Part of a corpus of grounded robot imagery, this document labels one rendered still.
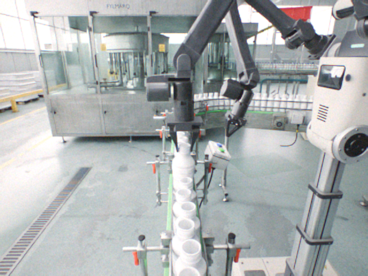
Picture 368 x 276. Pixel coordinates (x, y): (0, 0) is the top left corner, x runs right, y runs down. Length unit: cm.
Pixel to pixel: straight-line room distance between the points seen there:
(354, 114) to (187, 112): 62
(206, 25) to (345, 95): 58
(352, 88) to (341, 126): 14
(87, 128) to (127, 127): 73
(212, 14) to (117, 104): 360
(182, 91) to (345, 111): 61
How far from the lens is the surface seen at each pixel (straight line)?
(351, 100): 97
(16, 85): 943
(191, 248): 48
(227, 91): 88
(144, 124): 411
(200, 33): 60
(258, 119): 235
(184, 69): 57
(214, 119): 228
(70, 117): 445
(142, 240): 55
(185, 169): 66
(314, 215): 122
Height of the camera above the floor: 149
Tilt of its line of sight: 20 degrees down
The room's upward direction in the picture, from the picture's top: straight up
